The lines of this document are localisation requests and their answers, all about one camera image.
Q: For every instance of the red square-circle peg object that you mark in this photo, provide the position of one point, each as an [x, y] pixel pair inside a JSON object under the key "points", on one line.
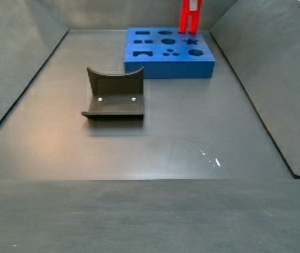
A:
{"points": [[190, 16]]}

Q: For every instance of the blue shape sorter block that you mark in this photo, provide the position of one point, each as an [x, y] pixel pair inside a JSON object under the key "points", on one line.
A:
{"points": [[167, 54]]}

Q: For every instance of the black curved holder stand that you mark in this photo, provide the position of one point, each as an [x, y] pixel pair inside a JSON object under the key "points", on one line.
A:
{"points": [[118, 94]]}

